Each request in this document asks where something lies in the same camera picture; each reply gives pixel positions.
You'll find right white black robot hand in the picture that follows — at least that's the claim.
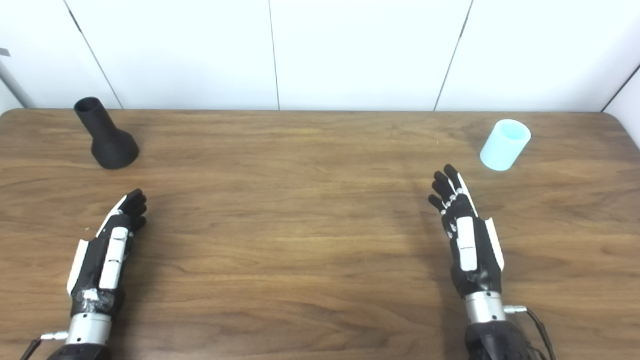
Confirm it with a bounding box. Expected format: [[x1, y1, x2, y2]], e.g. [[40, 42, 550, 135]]
[[428, 164, 505, 300]]

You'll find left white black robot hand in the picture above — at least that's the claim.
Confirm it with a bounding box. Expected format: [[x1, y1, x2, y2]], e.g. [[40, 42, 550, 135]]
[[66, 188, 148, 317]]

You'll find light-blue short hose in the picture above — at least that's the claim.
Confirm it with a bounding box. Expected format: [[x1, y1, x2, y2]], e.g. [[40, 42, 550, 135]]
[[479, 119, 532, 172]]

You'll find black funnel-shaped nozzle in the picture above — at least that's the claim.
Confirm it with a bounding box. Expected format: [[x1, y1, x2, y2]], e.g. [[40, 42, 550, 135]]
[[73, 96, 140, 170]]

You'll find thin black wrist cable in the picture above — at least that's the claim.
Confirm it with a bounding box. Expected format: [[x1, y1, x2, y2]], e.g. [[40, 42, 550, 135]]
[[20, 331, 68, 360]]

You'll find grey wall corner post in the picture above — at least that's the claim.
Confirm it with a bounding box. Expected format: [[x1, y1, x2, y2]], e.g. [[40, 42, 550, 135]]
[[0, 57, 36, 109]]

